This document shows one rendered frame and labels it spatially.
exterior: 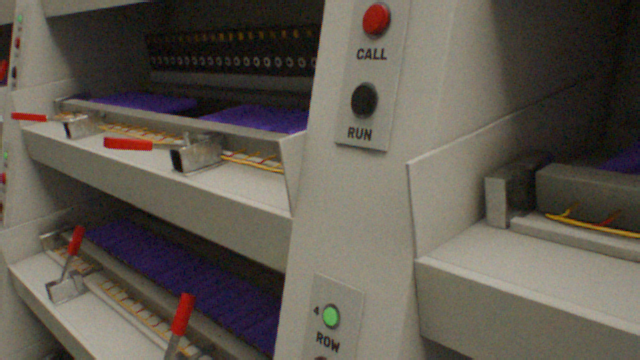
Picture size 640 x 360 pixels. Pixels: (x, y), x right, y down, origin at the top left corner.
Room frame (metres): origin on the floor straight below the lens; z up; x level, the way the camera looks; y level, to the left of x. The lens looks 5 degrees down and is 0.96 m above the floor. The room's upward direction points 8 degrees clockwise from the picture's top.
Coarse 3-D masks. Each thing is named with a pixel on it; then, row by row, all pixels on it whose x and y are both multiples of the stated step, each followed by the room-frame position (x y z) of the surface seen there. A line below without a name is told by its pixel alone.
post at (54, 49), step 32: (32, 0) 0.80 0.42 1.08; (160, 0) 0.92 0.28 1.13; (32, 32) 0.80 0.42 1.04; (64, 32) 0.83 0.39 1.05; (96, 32) 0.86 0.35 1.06; (128, 32) 0.89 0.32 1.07; (160, 32) 0.93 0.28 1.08; (32, 64) 0.80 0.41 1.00; (64, 64) 0.83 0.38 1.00; (96, 64) 0.86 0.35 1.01; (128, 64) 0.89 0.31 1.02; (0, 160) 0.86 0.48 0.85; (32, 160) 0.81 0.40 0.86; (32, 192) 0.81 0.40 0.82; (64, 192) 0.84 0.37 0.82; (96, 192) 0.88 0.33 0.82; (0, 224) 0.84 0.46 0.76; (0, 256) 0.82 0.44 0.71; (0, 288) 0.81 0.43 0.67; (0, 320) 0.80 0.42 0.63; (32, 320) 0.83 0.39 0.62; (0, 352) 0.80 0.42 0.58
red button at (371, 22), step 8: (368, 8) 0.32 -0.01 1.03; (376, 8) 0.31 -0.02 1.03; (368, 16) 0.31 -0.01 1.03; (376, 16) 0.31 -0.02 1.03; (384, 16) 0.31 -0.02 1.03; (368, 24) 0.31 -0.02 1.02; (376, 24) 0.31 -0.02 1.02; (384, 24) 0.31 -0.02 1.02; (368, 32) 0.31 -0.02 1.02; (376, 32) 0.31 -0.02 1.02
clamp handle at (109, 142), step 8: (184, 136) 0.47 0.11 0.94; (104, 144) 0.43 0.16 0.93; (112, 144) 0.43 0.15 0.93; (120, 144) 0.43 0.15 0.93; (128, 144) 0.43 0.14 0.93; (136, 144) 0.44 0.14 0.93; (144, 144) 0.44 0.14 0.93; (152, 144) 0.45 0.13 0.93; (160, 144) 0.46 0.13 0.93; (168, 144) 0.46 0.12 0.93; (176, 144) 0.47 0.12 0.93
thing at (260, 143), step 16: (64, 112) 0.79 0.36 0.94; (112, 112) 0.67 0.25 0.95; (128, 112) 0.65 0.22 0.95; (144, 112) 0.64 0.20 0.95; (144, 128) 0.61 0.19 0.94; (160, 128) 0.59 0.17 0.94; (176, 128) 0.56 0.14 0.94; (192, 128) 0.54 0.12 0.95; (208, 128) 0.52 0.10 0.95; (224, 128) 0.51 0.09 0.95; (240, 128) 0.50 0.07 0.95; (224, 144) 0.50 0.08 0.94; (240, 144) 0.48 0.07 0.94; (256, 144) 0.46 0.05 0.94; (272, 144) 0.45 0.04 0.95; (240, 160) 0.46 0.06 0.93; (272, 160) 0.45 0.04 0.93
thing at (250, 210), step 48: (48, 96) 0.82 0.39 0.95; (96, 96) 0.86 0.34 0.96; (48, 144) 0.72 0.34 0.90; (96, 144) 0.63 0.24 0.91; (288, 144) 0.34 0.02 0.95; (144, 192) 0.52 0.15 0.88; (192, 192) 0.45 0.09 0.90; (240, 192) 0.41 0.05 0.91; (288, 192) 0.35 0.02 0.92; (240, 240) 0.41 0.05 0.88; (288, 240) 0.36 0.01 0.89
